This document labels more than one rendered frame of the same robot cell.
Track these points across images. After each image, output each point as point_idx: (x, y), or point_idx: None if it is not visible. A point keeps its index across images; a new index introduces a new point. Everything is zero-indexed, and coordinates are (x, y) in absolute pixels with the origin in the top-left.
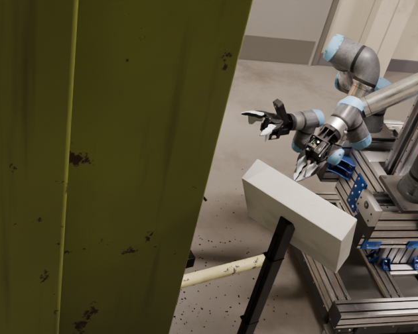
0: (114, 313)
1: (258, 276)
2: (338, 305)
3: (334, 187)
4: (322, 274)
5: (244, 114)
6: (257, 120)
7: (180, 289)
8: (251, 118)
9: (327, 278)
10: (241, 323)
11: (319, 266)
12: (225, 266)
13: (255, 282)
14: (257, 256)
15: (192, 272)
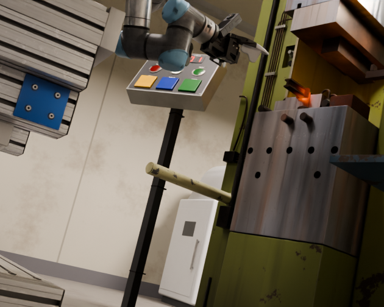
0: None
1: (175, 141)
2: None
3: (8, 141)
4: (3, 256)
5: (264, 53)
6: (245, 53)
7: (221, 186)
8: (254, 55)
9: None
10: (161, 197)
11: (7, 258)
12: (194, 179)
13: (174, 148)
14: (168, 169)
15: (219, 190)
